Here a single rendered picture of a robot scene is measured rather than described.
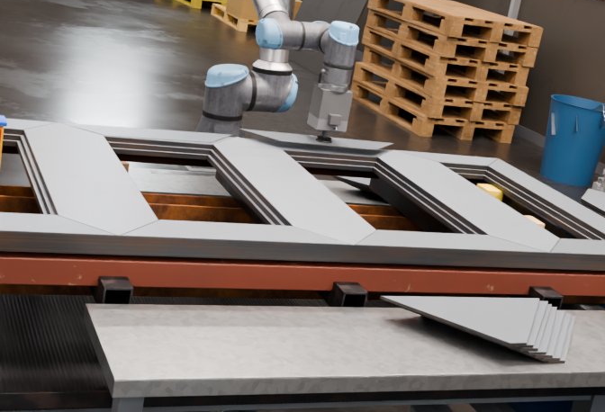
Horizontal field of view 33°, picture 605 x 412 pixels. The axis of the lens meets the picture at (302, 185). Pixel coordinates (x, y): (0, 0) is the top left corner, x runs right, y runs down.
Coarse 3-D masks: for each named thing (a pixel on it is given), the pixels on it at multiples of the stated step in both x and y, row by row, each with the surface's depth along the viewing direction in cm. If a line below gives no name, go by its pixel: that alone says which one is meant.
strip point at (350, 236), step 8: (312, 232) 193; (320, 232) 194; (328, 232) 195; (336, 232) 196; (344, 232) 197; (352, 232) 197; (360, 232) 198; (368, 232) 199; (344, 240) 192; (352, 240) 193; (360, 240) 194
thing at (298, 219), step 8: (288, 216) 200; (296, 216) 201; (304, 216) 202; (312, 216) 203; (320, 216) 204; (328, 216) 205; (336, 216) 206; (344, 216) 207; (352, 216) 208; (296, 224) 196; (304, 224) 197; (312, 224) 198; (320, 224) 199; (328, 224) 200; (336, 224) 201; (344, 224) 202; (352, 224) 202; (360, 224) 203; (368, 224) 204
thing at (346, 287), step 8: (216, 176) 262; (224, 184) 255; (232, 192) 249; (240, 200) 243; (248, 208) 237; (256, 216) 233; (264, 224) 228; (336, 288) 190; (344, 288) 189; (352, 288) 190; (360, 288) 191; (328, 296) 194; (336, 296) 190; (344, 296) 187; (352, 296) 194; (360, 296) 191; (328, 304) 193; (336, 304) 190; (344, 304) 194; (352, 304) 194; (360, 304) 191
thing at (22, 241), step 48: (144, 144) 238; (192, 144) 242; (288, 144) 258; (48, 192) 190; (240, 192) 220; (528, 192) 257; (0, 240) 166; (48, 240) 169; (96, 240) 172; (144, 240) 175; (192, 240) 178; (240, 240) 182
